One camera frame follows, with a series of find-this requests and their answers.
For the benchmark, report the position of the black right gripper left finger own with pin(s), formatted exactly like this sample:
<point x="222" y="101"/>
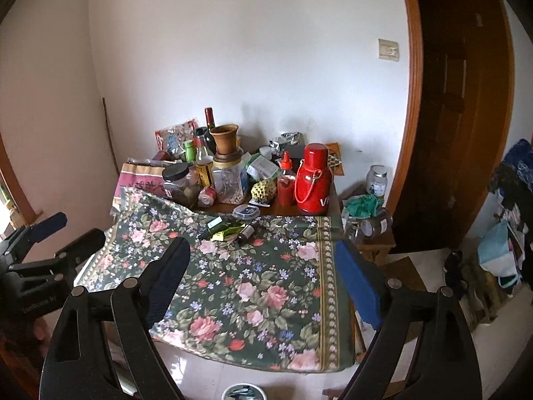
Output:
<point x="78" y="364"/>

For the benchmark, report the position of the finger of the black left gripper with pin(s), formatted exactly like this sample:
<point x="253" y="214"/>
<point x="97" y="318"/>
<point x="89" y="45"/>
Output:
<point x="19" y="243"/>

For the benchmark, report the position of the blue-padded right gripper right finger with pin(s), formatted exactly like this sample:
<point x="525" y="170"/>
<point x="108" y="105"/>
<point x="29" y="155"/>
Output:
<point x="445" y="363"/>

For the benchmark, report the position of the white trash bucket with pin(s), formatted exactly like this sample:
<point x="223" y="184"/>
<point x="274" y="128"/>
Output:
<point x="244" y="391"/>

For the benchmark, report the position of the light blue paper bag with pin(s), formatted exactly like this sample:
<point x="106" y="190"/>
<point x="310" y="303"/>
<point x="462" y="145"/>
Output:
<point x="496" y="257"/>

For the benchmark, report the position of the pink striped paper bag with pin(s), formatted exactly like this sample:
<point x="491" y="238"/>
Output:
<point x="143" y="177"/>

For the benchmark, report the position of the black-lid glass jar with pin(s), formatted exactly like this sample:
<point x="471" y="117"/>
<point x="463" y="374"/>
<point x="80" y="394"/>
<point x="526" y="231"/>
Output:
<point x="181" y="184"/>

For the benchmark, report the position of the green crumpled plastic bag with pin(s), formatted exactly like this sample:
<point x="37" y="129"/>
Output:
<point x="363" y="206"/>

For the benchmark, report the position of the red snack bag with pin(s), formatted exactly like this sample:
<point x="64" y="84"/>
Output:
<point x="171" y="139"/>

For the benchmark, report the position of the floral green tablecloth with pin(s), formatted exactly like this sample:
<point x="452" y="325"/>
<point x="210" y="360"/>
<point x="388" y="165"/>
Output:
<point x="274" y="302"/>

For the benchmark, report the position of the green plastic bottle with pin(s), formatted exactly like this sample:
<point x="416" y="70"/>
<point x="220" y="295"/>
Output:
<point x="190" y="151"/>

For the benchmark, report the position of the small glass jar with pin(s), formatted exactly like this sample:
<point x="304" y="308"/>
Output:
<point x="376" y="181"/>

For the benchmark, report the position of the small red-lid jar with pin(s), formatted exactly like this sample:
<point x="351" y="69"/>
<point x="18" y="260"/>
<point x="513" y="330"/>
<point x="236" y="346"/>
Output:
<point x="207" y="197"/>

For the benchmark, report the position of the yellow-label oil bottle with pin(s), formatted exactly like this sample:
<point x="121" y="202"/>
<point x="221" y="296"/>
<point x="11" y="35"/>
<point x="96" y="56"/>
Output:
<point x="204" y="161"/>

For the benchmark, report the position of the green yellow wrapper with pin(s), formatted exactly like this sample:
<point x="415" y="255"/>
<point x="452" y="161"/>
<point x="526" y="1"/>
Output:
<point x="221" y="229"/>

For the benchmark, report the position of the red thermos jug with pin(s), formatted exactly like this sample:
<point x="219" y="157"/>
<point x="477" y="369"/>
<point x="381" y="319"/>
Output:
<point x="312" y="185"/>

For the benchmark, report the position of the tall clear storage jar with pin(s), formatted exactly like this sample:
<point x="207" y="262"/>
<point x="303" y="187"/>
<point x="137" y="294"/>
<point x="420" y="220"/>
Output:
<point x="228" y="182"/>

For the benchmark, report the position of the dark wine bottle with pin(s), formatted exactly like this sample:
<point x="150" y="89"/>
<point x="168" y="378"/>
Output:
<point x="209" y="118"/>

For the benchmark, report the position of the dark small bottle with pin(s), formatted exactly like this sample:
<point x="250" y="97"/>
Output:
<point x="244" y="235"/>

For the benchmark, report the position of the terracotta clay pot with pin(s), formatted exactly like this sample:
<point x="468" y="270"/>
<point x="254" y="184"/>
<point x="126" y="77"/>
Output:
<point x="225" y="138"/>

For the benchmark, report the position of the red sauce squeeze bottle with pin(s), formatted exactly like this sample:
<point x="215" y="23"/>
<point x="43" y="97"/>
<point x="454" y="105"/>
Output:
<point x="285" y="181"/>

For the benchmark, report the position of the blue patterned cloth pile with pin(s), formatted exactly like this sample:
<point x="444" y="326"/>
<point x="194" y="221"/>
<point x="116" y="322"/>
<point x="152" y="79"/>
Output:
<point x="520" y="159"/>

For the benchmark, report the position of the yellow-green bumpy fruit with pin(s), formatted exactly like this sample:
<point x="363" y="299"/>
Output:
<point x="264" y="192"/>

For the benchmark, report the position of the crumpled silver foil bag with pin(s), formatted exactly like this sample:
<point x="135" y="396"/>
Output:
<point x="281" y="142"/>

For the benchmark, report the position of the brown wooden door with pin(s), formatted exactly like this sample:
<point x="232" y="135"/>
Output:
<point x="463" y="121"/>

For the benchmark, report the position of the beige wall switch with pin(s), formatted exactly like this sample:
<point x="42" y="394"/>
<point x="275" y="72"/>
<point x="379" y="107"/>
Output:
<point x="388" y="50"/>

